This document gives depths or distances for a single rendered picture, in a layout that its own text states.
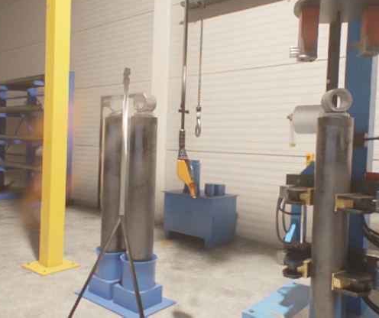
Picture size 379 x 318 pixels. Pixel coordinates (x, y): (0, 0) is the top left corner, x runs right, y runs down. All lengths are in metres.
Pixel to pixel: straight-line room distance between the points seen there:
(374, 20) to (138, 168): 1.84
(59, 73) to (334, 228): 2.81
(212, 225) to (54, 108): 2.26
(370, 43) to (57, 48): 2.73
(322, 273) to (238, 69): 3.42
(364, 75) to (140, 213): 1.89
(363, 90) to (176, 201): 2.83
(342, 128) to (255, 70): 2.86
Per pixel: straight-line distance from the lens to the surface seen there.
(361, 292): 2.49
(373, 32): 2.64
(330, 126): 2.44
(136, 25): 6.86
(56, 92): 3.85
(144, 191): 2.83
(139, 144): 2.81
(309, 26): 2.56
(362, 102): 2.90
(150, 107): 2.88
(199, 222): 4.69
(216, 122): 5.38
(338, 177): 2.44
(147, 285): 2.99
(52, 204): 3.87
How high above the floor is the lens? 1.26
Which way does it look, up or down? 1 degrees down
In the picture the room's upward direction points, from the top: 2 degrees clockwise
